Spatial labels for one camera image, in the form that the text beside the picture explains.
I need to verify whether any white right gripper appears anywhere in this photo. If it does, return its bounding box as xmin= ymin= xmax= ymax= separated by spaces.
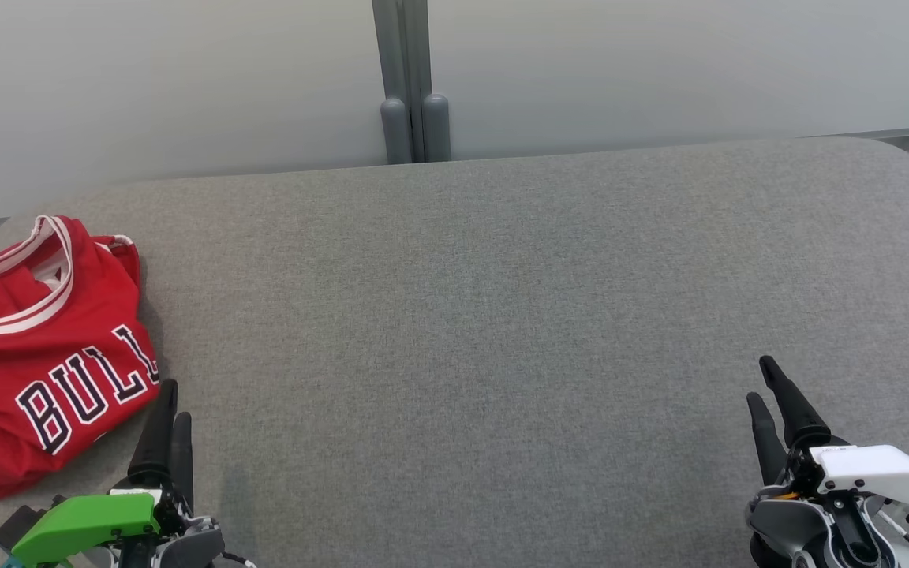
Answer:
xmin=746 ymin=355 xmax=909 ymax=521

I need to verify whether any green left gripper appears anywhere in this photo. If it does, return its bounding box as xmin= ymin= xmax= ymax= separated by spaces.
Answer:
xmin=9 ymin=379 xmax=196 ymax=568

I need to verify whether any red Bulls basketball jersey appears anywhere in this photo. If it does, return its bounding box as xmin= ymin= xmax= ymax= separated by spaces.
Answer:
xmin=0 ymin=215 xmax=160 ymax=500

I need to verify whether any grey partition post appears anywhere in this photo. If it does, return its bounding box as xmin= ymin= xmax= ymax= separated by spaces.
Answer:
xmin=372 ymin=0 xmax=452 ymax=164

